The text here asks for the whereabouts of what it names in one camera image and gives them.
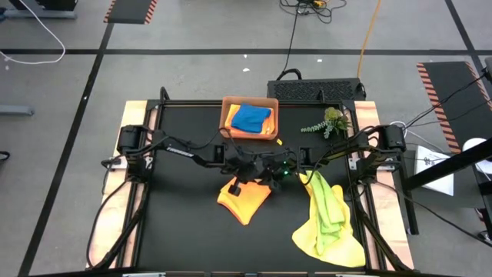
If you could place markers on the orange plastic bin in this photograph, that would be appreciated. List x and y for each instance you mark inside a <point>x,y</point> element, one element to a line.
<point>250,136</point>

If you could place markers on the green microfiber towel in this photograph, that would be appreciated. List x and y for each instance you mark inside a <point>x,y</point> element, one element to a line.
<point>326,215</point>

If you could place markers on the black diagonal frame strut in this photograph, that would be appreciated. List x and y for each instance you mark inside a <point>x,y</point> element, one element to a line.
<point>380,242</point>
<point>123,234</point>

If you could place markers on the blue microfiber towel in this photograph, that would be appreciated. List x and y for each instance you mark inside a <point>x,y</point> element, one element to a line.
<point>250,119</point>

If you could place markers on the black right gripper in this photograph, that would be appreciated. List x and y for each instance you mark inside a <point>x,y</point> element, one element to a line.
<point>282,169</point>

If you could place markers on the white paper sheet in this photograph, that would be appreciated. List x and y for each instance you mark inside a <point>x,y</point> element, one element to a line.
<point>438,184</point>

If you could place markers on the artificial succulent in pot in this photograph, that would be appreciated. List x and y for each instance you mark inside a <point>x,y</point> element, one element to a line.
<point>334,117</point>

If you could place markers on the grey floor bar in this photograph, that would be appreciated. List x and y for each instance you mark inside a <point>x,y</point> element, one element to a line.
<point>15,110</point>

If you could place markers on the black perforated computer case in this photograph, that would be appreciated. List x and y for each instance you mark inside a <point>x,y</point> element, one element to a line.
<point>315,90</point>

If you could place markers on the yellow microfiber towel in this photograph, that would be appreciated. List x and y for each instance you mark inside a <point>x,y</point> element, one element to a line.
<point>346,250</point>

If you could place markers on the black mat with striped edges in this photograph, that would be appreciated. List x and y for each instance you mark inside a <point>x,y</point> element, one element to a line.
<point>449,88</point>
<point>130,11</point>

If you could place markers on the black metal beam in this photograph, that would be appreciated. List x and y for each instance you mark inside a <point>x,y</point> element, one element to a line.
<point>446,165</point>

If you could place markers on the black table frame rim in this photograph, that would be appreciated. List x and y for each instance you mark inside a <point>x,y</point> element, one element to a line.
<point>184,103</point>

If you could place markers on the light wooden side board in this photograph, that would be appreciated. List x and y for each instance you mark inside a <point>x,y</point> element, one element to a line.
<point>369,115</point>
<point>132,115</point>

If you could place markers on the grey desk foot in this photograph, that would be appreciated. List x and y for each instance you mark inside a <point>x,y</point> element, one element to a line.
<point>42,15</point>

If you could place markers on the orange microfiber towel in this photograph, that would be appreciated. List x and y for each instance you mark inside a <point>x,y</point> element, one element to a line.
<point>246,207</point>
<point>228,119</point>

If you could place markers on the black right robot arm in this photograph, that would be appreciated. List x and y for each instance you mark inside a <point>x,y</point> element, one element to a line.
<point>392,138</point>

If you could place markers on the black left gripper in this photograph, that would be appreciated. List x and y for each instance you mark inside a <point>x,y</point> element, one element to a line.
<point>246,167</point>

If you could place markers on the white round object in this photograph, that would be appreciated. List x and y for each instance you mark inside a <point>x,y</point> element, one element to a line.
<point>471,144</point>

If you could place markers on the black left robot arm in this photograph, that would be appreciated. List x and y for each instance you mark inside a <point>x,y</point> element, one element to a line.
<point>130,138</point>

